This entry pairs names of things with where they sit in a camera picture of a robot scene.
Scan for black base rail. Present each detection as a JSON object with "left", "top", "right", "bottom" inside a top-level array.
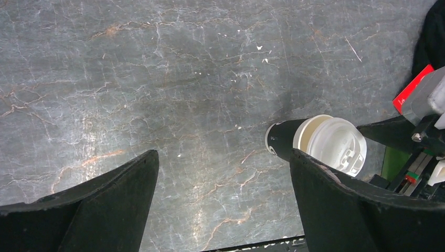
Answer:
[{"left": 208, "top": 235, "right": 309, "bottom": 252}]

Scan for black cloth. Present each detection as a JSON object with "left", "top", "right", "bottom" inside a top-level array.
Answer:
[{"left": 411, "top": 0, "right": 444, "bottom": 79}]

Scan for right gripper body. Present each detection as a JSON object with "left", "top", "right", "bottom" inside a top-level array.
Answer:
[{"left": 368, "top": 114, "right": 445, "bottom": 203}]

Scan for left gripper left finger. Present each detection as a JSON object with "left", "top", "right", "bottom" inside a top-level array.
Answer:
[{"left": 1, "top": 150, "right": 160, "bottom": 251}]

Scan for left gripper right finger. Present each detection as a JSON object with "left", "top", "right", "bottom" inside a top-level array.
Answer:
[{"left": 290, "top": 149, "right": 444, "bottom": 251}]

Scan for green box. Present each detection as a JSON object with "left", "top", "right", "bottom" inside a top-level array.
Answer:
[{"left": 381, "top": 146, "right": 410, "bottom": 182}]

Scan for white cup lid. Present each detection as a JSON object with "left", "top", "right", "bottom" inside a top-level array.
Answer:
[{"left": 306, "top": 118, "right": 367, "bottom": 177}]

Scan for black paper coffee cup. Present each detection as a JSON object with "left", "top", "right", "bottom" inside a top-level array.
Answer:
[{"left": 264, "top": 114, "right": 332, "bottom": 162}]

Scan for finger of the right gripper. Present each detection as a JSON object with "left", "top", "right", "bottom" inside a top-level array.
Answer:
[{"left": 356, "top": 115, "right": 415, "bottom": 153}]

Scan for red tag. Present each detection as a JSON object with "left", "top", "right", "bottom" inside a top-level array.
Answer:
[{"left": 393, "top": 64, "right": 434, "bottom": 114}]

